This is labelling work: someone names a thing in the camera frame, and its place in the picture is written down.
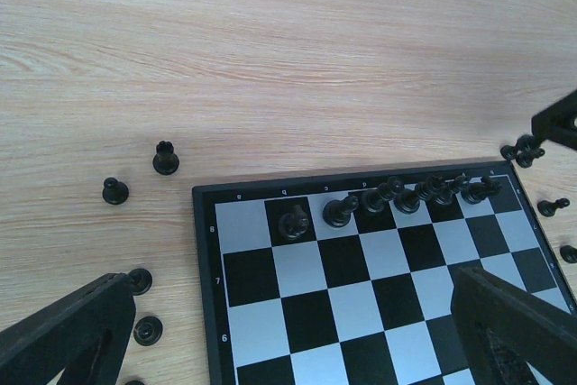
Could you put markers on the black and white chessboard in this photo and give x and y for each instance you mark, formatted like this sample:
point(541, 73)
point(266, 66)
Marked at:
point(368, 303)

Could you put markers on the black king piece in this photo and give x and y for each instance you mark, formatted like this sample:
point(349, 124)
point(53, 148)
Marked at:
point(374, 200)

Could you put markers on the black bishop piece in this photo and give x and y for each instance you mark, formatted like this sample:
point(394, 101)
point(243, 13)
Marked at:
point(337, 213)

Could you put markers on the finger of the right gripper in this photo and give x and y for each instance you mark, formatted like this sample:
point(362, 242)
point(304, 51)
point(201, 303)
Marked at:
point(557, 122)

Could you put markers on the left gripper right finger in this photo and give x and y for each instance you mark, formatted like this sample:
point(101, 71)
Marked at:
point(506, 332)

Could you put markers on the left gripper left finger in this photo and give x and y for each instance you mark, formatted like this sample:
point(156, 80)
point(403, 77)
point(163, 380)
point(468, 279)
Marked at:
point(79, 339)

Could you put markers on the black knight piece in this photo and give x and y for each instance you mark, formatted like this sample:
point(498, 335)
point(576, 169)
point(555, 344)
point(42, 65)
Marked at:
point(294, 223)

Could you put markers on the black queen piece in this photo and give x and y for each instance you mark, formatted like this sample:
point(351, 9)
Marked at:
point(408, 201)

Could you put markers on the black rook piece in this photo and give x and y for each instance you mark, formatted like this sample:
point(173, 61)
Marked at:
point(165, 161)

